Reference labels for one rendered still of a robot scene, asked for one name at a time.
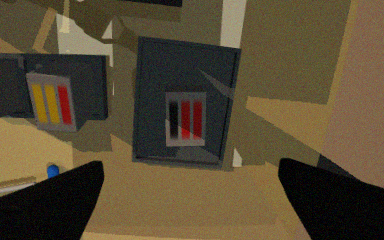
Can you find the blue cylinder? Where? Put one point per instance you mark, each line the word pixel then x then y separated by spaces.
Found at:
pixel 53 171

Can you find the beige flat panel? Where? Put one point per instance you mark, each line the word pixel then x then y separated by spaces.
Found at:
pixel 354 141

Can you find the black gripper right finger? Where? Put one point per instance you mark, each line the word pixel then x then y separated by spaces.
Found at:
pixel 332 206

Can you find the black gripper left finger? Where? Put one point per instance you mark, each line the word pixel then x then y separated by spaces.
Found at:
pixel 57 208

